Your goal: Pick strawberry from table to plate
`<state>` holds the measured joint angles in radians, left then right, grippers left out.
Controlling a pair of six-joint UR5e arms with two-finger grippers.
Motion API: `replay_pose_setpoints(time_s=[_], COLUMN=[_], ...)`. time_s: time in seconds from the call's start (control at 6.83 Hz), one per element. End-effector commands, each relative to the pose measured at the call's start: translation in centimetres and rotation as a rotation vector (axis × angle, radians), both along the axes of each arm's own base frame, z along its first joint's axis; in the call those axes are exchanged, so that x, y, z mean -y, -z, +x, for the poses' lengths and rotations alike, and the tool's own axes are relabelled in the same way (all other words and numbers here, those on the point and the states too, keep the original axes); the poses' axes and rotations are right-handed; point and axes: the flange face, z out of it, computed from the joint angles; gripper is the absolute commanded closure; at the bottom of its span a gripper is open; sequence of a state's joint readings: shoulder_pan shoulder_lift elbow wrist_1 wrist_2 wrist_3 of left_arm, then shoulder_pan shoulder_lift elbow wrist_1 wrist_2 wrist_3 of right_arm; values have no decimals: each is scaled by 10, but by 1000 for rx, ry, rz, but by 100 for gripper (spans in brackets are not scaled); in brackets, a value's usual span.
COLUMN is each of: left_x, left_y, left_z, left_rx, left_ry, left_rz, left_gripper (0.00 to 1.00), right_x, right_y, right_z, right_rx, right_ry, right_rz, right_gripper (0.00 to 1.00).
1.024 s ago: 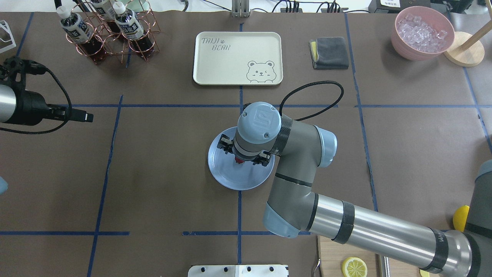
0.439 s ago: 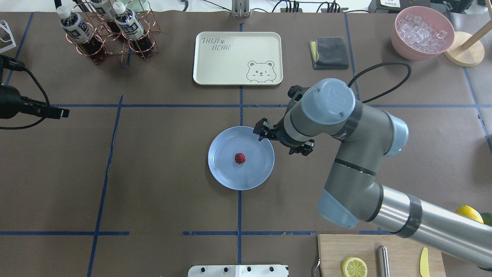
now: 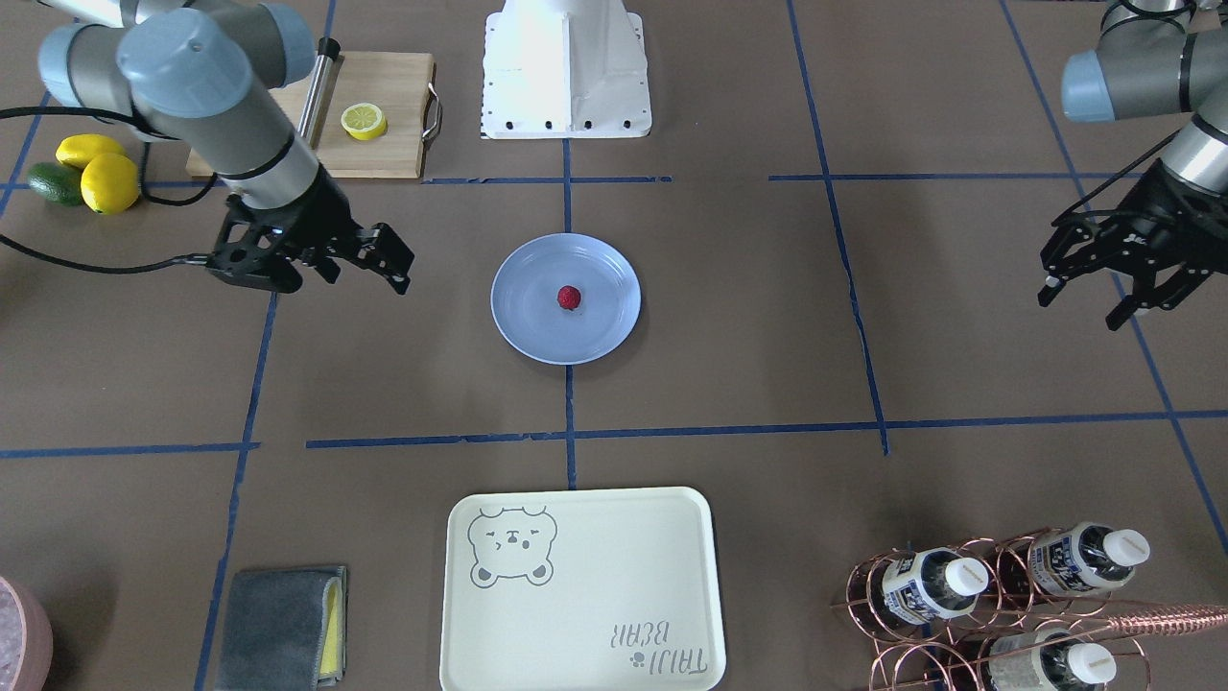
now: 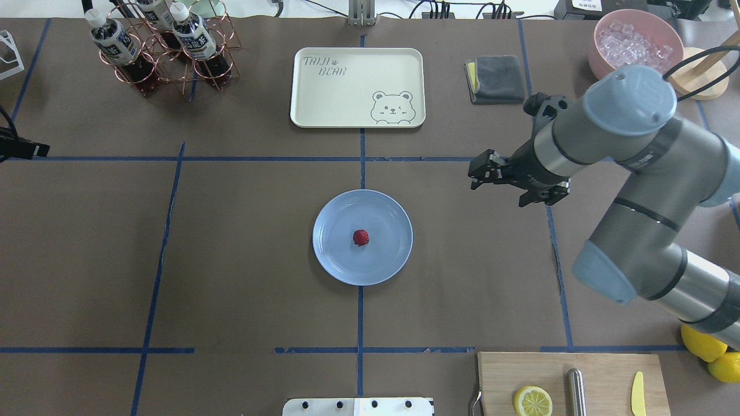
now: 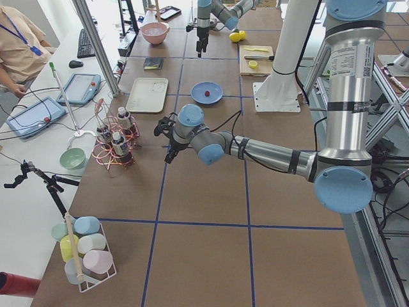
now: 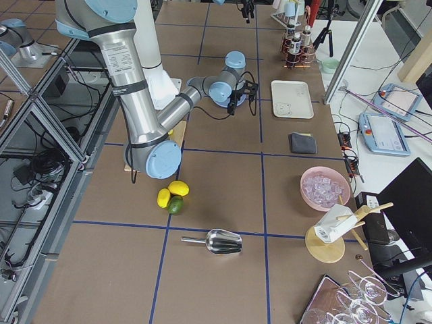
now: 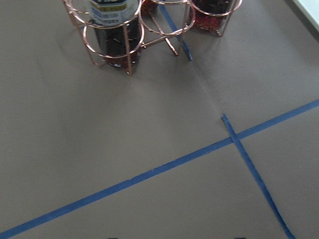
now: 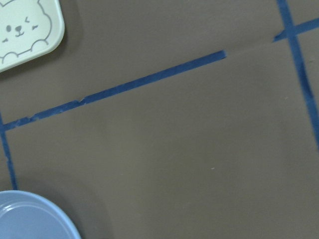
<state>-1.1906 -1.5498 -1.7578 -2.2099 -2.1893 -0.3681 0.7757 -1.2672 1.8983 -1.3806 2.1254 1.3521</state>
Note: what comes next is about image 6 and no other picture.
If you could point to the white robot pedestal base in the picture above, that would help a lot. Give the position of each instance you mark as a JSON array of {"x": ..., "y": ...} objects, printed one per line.
[{"x": 161, "y": 87}]

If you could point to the aluminium frame post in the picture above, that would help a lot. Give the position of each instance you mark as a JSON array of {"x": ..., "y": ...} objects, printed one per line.
[{"x": 358, "y": 34}]

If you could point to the blue teach pendant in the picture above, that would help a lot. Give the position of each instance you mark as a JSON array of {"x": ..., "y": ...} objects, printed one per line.
[
  {"x": 382, "y": 135},
  {"x": 398, "y": 101}
]

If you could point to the green lime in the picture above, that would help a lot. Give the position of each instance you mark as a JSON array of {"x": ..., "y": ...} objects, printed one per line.
[{"x": 175, "y": 205}]

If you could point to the grey folded cloth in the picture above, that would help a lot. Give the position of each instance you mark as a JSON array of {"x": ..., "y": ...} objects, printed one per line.
[{"x": 303, "y": 144}]

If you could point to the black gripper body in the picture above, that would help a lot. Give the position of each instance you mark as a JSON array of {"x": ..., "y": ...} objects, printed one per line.
[
  {"x": 234, "y": 98},
  {"x": 247, "y": 7}
]

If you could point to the copper wire bottle rack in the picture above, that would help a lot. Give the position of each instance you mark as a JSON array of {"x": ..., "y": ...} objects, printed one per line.
[{"x": 304, "y": 59}]

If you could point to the clear wine glasses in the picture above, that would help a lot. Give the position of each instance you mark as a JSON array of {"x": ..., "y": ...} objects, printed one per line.
[{"x": 359, "y": 300}]

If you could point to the mint green bowl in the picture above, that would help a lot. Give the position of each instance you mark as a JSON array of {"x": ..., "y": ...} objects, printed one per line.
[{"x": 329, "y": 65}]

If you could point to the blue teach pendant far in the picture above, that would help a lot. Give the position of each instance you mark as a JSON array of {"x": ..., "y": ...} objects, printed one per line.
[{"x": 398, "y": 101}]

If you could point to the blue plastic plate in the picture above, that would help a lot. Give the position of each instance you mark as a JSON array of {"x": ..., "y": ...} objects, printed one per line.
[{"x": 225, "y": 103}]

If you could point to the steel ice scoop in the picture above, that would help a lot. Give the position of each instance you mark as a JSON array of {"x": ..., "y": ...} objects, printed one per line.
[{"x": 218, "y": 241}]

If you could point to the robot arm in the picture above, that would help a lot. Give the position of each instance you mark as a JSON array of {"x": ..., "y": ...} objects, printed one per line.
[
  {"x": 152, "y": 105},
  {"x": 238, "y": 5}
]

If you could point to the black camera tripod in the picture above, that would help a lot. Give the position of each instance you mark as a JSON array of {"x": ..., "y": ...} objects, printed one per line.
[{"x": 332, "y": 11}]

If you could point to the dark tea bottle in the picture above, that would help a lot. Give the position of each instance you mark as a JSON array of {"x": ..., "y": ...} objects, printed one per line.
[
  {"x": 306, "y": 38},
  {"x": 294, "y": 48},
  {"x": 290, "y": 32}
]

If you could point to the large yellow lemon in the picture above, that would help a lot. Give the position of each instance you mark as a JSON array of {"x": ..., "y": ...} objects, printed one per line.
[{"x": 179, "y": 188}]

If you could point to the black monitor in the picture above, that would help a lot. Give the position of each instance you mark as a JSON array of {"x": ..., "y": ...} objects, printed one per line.
[{"x": 410, "y": 192}]

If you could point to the blue teach pendant near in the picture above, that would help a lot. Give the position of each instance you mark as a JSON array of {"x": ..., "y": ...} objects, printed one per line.
[{"x": 382, "y": 135}]

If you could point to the pink bowl of ice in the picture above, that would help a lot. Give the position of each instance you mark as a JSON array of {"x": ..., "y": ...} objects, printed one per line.
[{"x": 322, "y": 187}]

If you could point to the white paper cup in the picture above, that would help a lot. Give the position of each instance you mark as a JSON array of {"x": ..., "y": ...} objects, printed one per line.
[{"x": 335, "y": 223}]

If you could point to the dark tea bottle left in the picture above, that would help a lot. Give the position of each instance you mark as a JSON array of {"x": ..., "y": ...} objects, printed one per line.
[{"x": 294, "y": 48}]

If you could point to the dark tea bottle rear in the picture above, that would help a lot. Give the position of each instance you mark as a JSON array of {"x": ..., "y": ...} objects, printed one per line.
[{"x": 290, "y": 32}]

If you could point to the dark tea bottle middle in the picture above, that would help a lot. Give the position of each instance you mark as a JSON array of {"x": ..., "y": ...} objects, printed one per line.
[{"x": 306, "y": 38}]

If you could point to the cream bear serving tray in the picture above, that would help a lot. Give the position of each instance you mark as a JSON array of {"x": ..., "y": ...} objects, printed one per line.
[{"x": 291, "y": 99}]

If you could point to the small yellow lemon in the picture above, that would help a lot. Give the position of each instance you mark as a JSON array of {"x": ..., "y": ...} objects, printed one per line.
[{"x": 163, "y": 198}]

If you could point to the wooden cutting board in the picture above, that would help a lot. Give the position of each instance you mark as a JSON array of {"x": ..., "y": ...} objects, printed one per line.
[{"x": 177, "y": 133}]

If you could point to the wooden cup stand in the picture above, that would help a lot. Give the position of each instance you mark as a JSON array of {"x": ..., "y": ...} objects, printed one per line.
[{"x": 333, "y": 252}]

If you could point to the white wire cup basket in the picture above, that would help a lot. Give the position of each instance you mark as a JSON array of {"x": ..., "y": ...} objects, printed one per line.
[{"x": 291, "y": 12}]

